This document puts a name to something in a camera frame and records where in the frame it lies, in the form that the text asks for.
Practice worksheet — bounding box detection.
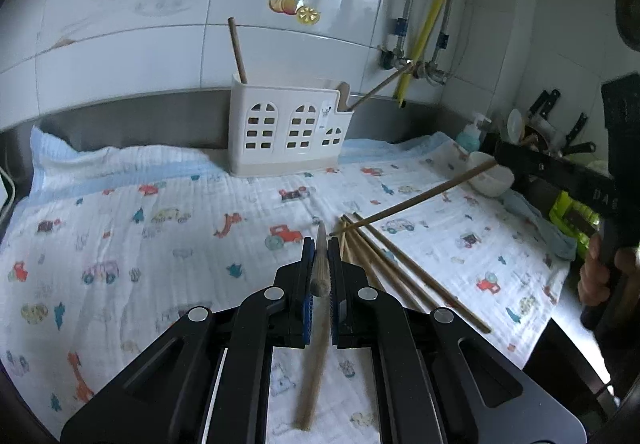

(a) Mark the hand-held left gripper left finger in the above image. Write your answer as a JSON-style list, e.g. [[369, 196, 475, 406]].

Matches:
[[60, 238, 319, 444]]

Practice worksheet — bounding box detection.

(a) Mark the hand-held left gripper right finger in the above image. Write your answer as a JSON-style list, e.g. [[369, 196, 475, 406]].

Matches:
[[327, 238, 587, 444]]

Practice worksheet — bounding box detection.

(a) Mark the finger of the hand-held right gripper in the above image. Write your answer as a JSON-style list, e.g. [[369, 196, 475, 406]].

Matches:
[[494, 138, 619, 221]]

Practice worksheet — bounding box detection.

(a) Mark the wooden chopstick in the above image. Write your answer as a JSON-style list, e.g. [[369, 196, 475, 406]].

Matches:
[[228, 17, 248, 83], [343, 160, 498, 229], [352, 212, 493, 335], [339, 234, 363, 275], [348, 62, 417, 112], [345, 217, 448, 317], [342, 220, 421, 311], [295, 223, 333, 431], [341, 224, 391, 295]]

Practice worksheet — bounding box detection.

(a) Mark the white plastic utensil holder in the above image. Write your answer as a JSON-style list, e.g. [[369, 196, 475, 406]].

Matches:
[[229, 72, 353, 177]]

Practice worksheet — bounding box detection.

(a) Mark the person's right hand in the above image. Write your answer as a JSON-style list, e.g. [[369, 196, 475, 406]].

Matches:
[[577, 233, 640, 309]]

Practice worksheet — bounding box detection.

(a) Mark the green plastic basket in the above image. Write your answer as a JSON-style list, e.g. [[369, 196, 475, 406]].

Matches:
[[547, 191, 603, 255]]

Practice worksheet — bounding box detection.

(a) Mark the light blue rag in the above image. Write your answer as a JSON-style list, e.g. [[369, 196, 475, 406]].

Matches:
[[505, 191, 578, 259]]

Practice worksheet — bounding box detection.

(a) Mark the white ceramic bowl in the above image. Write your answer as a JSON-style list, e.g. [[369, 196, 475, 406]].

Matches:
[[466, 151, 516, 198]]

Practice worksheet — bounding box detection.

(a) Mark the teal soap pump bottle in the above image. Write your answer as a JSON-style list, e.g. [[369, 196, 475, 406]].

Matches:
[[455, 113, 493, 151]]

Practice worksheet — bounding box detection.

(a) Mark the white printed muslin cloth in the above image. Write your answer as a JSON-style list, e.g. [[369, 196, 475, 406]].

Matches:
[[0, 126, 573, 444]]

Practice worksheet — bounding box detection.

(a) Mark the yellow gas hose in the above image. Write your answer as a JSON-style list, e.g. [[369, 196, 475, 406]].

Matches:
[[395, 0, 473, 107]]

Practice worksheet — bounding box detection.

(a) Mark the white cable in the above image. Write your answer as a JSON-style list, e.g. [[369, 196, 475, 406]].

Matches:
[[0, 169, 16, 221]]

